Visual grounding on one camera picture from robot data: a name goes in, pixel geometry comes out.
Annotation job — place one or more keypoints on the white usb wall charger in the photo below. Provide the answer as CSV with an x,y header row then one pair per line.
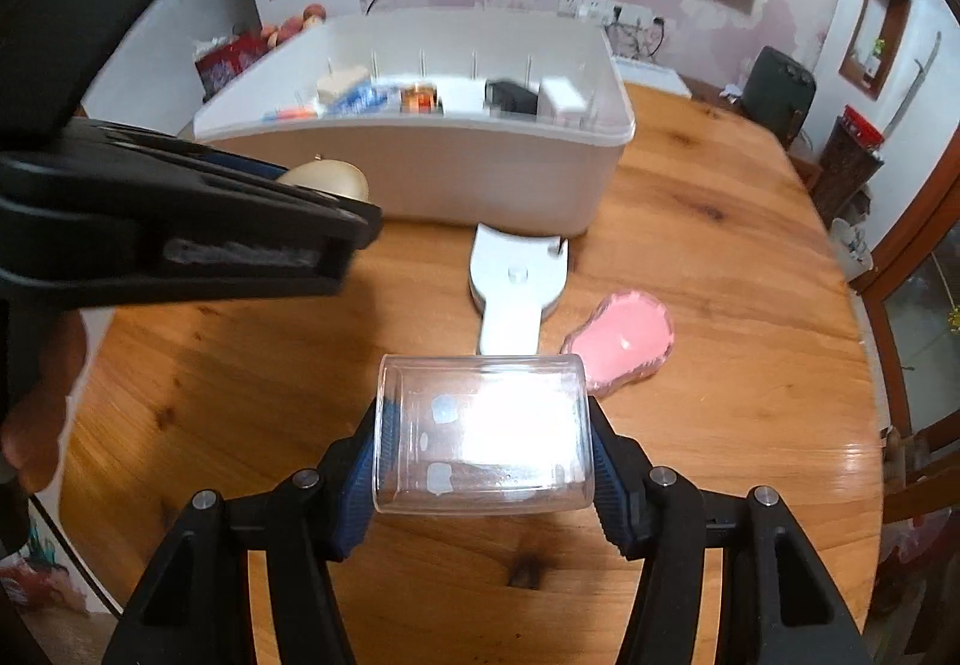
x,y
558,97

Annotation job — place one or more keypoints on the black power adapter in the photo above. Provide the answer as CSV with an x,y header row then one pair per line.
x,y
510,98

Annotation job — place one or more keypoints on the green gold perfume bottle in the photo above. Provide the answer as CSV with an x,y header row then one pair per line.
x,y
420,99

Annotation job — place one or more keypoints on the dark cylinder red-lid stand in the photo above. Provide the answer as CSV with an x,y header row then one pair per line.
x,y
849,159

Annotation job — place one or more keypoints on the beige rectangular box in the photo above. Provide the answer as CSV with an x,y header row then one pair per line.
x,y
337,83

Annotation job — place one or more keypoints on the red tissue box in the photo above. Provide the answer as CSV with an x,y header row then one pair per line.
x,y
221,62

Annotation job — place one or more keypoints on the person's left hand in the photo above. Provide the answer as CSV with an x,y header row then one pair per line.
x,y
31,434

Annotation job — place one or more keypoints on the blue labelled white box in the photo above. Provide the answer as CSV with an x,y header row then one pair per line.
x,y
364,98

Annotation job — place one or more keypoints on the basket of peaches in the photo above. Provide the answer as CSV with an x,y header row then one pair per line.
x,y
274,35

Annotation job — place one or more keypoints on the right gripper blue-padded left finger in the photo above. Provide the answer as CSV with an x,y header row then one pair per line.
x,y
353,481

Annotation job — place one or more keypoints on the white set-top box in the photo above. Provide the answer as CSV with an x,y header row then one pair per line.
x,y
635,72

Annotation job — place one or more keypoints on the white wall socket strip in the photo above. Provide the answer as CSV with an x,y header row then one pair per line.
x,y
605,12

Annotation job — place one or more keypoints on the white small bucket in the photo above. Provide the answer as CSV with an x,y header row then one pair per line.
x,y
850,249

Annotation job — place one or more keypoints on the clear plastic box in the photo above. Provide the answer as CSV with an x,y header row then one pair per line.
x,y
481,436

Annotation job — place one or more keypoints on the white handheld tape measure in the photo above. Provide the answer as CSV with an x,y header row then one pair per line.
x,y
516,282

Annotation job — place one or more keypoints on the multicolour puzzle cube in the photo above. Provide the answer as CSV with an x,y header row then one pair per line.
x,y
290,114

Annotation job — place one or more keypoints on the dark green air fryer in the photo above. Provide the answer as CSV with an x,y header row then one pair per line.
x,y
778,94

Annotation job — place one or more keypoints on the white plastic storage bin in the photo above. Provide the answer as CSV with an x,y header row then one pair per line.
x,y
467,165

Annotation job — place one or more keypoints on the gold oval compact case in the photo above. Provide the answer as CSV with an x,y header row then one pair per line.
x,y
329,176

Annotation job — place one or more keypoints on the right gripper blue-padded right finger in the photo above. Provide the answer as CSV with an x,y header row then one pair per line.
x,y
621,468

